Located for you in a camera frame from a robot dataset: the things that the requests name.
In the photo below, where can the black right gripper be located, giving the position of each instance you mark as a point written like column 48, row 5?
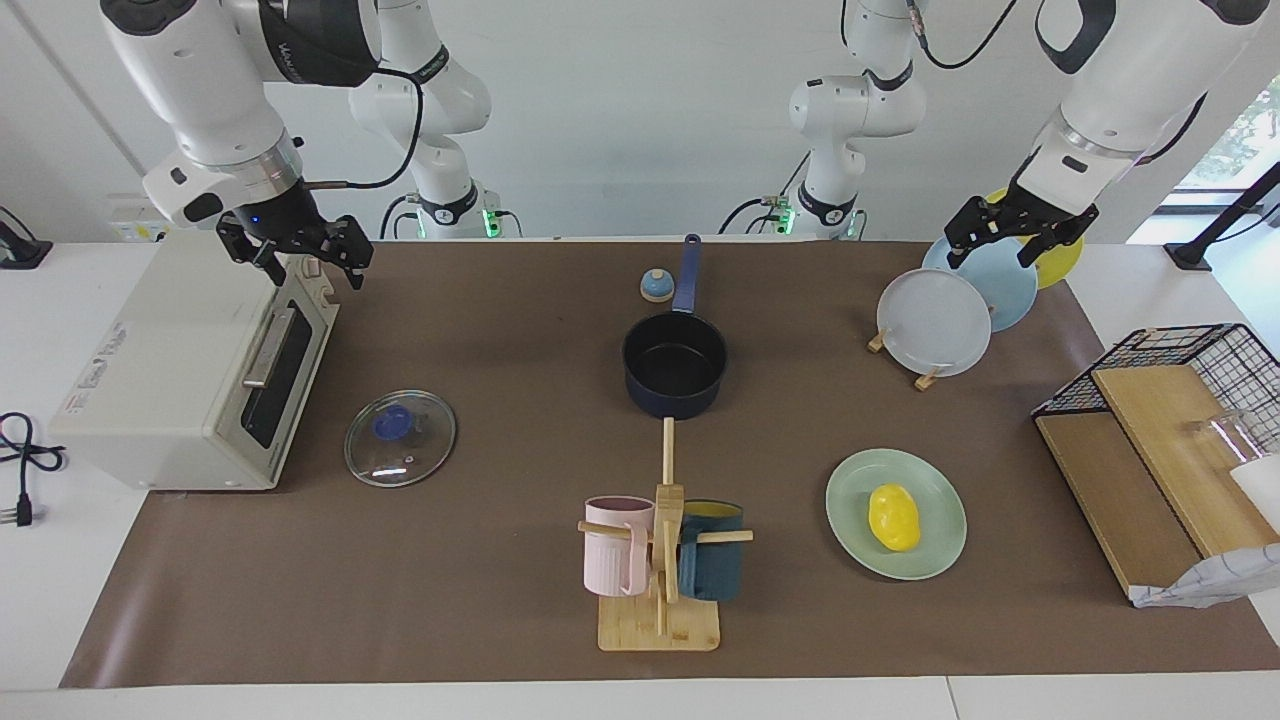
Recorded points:
column 290, row 225

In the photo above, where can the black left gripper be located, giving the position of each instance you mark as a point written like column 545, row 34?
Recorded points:
column 1020, row 215

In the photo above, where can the glass lid with blue knob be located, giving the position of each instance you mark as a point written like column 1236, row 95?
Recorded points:
column 400, row 440

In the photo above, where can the yellow lemon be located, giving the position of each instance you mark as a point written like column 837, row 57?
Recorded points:
column 893, row 517

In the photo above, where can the light blue plate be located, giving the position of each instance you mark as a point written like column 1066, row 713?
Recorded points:
column 1005, row 292

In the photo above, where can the yellow plate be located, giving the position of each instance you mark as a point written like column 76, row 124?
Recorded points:
column 1062, row 264

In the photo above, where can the pale grey plate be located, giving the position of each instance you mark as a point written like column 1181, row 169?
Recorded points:
column 935, row 322

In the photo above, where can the wooden plate rack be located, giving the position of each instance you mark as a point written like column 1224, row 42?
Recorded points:
column 927, row 379

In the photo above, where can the light green plate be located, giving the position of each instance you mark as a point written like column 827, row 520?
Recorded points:
column 850, row 500

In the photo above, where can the beige toaster oven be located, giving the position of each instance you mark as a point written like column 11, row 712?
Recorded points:
column 160, row 380

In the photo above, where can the bright window with greenery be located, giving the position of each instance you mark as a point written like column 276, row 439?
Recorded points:
column 1240, row 140

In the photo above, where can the light wooden board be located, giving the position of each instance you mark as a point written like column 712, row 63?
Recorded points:
column 1170, row 460

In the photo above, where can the dark brown wooden board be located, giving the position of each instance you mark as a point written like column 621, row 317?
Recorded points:
column 1110, row 500

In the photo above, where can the clear glass cup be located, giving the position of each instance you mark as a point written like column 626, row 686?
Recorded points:
column 1225, row 435

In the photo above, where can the black desk clamp device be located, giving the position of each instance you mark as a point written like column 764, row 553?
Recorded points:
column 20, row 252

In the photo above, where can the brown table mat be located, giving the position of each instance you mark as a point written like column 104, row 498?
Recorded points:
column 450, row 560

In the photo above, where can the small blue dome bell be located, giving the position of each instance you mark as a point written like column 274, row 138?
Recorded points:
column 657, row 288

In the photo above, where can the white plastic container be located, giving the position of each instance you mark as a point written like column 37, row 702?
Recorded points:
column 1262, row 490

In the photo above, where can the white checked cloth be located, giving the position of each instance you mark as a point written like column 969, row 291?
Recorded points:
column 1220, row 580

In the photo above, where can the pink ribbed mug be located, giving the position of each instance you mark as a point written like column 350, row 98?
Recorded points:
column 612, row 550

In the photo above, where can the dark teal mug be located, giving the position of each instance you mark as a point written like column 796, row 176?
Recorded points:
column 712, row 565

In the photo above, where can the wooden mug rack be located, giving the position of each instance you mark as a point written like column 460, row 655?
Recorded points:
column 660, row 625

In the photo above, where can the white wall socket box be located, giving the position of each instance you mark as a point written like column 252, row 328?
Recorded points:
column 128, row 225

